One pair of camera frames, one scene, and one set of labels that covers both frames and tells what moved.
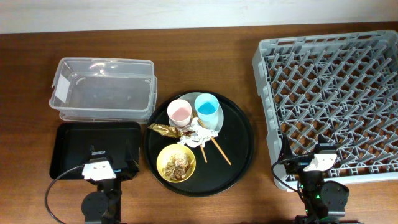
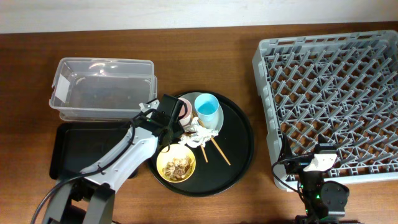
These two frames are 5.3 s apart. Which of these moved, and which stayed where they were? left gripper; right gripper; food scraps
Moved: left gripper
Stayed: food scraps; right gripper
